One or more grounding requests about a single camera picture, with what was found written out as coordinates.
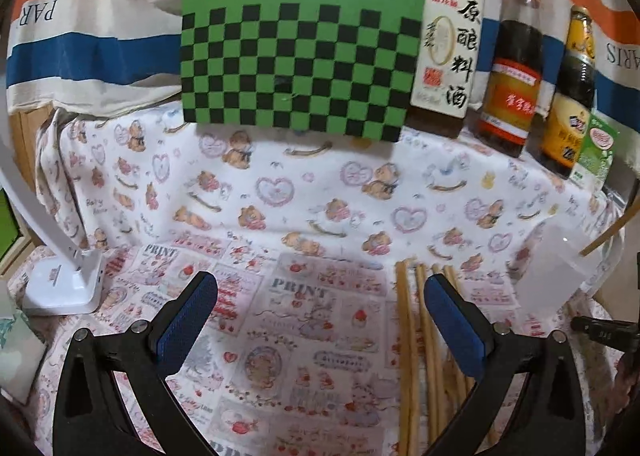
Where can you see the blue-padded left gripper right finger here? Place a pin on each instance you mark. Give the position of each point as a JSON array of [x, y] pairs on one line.
[[548, 418]]

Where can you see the green black checkered box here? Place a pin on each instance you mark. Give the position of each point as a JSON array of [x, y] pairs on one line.
[[343, 67]]

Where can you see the translucent plastic cup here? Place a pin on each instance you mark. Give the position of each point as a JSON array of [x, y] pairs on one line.
[[547, 269]]

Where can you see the person's right hand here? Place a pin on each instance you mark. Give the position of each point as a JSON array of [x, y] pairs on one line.
[[626, 378]]

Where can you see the white desk lamp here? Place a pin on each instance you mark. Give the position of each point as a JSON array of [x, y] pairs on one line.
[[69, 282]]

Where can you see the dark vinegar bottle red cap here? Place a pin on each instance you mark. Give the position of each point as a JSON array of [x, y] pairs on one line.
[[514, 81]]

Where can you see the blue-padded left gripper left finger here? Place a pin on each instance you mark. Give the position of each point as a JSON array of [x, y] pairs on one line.
[[90, 416]]

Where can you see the cartoon print tablecloth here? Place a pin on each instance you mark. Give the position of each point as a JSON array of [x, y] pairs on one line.
[[303, 232]]

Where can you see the green milk drink carton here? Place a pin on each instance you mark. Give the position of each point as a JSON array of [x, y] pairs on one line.
[[595, 157]]

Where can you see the oyster sauce bottle yellow label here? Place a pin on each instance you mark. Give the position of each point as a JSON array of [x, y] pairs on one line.
[[572, 101]]

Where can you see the cooking wine bottle white label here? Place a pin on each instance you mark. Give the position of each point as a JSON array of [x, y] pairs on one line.
[[446, 65]]

